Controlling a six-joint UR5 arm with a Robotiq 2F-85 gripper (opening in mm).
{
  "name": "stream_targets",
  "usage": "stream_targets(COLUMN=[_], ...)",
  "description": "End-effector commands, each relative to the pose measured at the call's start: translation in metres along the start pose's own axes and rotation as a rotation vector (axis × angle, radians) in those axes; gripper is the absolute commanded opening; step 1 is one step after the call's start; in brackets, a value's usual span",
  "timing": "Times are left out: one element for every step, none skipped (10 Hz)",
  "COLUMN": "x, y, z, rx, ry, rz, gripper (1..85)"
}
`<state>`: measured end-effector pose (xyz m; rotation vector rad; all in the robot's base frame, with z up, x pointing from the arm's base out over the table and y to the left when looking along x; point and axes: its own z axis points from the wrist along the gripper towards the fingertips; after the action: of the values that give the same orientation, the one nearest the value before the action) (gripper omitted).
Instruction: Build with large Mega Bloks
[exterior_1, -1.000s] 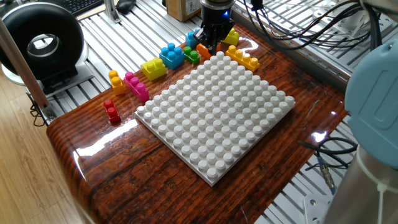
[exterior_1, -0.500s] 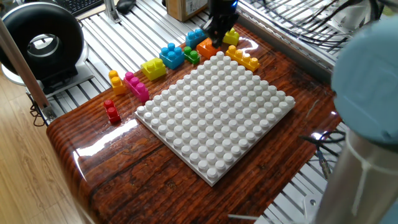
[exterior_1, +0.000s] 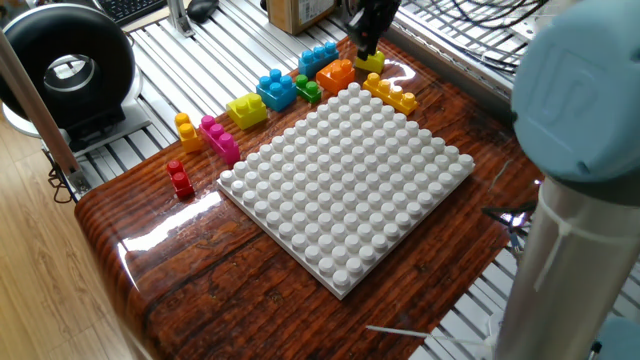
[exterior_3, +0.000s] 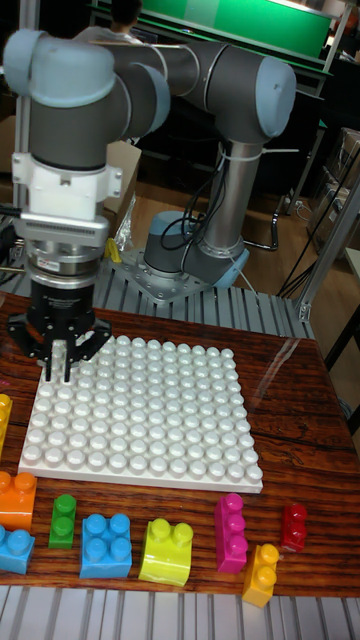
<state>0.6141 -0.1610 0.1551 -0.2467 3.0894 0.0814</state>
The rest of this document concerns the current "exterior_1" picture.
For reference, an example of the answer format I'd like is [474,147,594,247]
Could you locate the white studded baseplate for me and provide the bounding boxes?
[217,82,476,301]

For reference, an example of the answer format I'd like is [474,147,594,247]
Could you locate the light blue long block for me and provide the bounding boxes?
[298,41,340,79]

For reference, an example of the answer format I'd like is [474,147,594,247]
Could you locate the blue four-stud square block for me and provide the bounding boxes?
[255,68,298,113]

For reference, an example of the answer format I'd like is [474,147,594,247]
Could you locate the glossy wood-grain board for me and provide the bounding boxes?
[74,27,546,360]

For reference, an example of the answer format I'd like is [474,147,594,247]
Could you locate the orange block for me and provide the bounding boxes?
[315,58,357,96]

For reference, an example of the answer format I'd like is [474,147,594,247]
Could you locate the loose white cable tie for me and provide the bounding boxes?
[365,324,496,347]

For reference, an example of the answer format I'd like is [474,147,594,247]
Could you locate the black computer mouse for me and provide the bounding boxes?
[186,0,220,25]

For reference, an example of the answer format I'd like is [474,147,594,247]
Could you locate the black cable bundle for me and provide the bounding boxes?
[399,0,551,76]
[482,202,539,254]

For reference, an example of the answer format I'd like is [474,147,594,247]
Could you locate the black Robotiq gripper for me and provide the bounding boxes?
[345,0,403,61]

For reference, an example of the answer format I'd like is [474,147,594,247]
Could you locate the magenta three-stud block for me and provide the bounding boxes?
[198,114,242,167]

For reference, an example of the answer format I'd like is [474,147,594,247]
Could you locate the slanted wooden beam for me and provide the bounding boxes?
[0,29,93,197]

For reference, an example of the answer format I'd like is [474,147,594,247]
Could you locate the black keyboard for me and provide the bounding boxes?
[97,0,169,27]

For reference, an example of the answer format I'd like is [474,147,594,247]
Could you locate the lime yellow two-stud block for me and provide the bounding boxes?
[225,92,269,131]

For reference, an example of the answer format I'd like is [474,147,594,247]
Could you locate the thin black cable loops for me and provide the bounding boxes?
[45,148,75,205]

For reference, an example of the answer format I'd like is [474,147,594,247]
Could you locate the labelled cardboard box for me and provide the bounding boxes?
[265,0,339,36]

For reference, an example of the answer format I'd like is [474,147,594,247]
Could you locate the small lime single-stud block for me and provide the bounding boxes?
[354,49,387,75]

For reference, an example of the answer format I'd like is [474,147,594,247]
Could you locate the long yellow four-stud block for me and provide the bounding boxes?
[362,72,419,116]

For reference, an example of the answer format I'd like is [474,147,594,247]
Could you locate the aluminium post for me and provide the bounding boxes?
[166,0,195,39]

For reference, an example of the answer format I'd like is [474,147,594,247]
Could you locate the black round ring device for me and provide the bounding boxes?
[0,3,151,156]

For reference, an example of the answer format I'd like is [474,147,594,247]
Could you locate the red two-stud block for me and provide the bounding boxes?
[166,159,196,200]

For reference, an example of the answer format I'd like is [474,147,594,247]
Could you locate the white cable tie around arm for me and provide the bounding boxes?
[532,192,640,292]

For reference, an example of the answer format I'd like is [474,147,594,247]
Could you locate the green two-stud block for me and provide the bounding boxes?
[294,73,323,105]

